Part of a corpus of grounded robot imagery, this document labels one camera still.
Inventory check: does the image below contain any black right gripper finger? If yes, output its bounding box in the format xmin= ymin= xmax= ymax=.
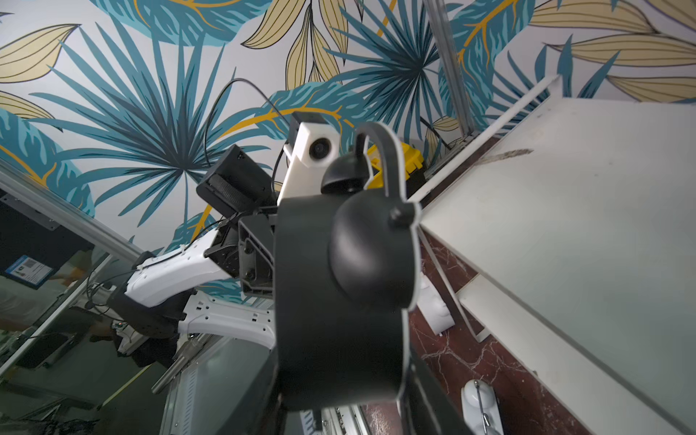
xmin=402 ymin=352 xmax=472 ymax=435

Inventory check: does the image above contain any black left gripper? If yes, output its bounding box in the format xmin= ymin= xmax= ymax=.
xmin=217 ymin=206 xmax=277 ymax=298

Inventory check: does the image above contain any black twin-bell alarm clock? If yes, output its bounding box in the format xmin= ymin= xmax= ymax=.
xmin=274 ymin=123 xmax=421 ymax=411

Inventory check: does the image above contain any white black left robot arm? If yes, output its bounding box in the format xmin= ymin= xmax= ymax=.
xmin=107 ymin=145 xmax=277 ymax=357

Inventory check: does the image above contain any white two-tier shelf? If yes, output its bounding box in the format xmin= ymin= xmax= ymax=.
xmin=418 ymin=77 xmax=695 ymax=434

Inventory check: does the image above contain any yellow black toolbox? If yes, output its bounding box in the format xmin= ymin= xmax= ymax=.
xmin=365 ymin=142 xmax=428 ymax=198

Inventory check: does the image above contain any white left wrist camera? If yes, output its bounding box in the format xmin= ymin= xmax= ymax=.
xmin=277 ymin=112 xmax=340 ymax=203

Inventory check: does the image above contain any aluminium corner post left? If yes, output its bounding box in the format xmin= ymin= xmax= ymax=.
xmin=423 ymin=0 xmax=476 ymax=139

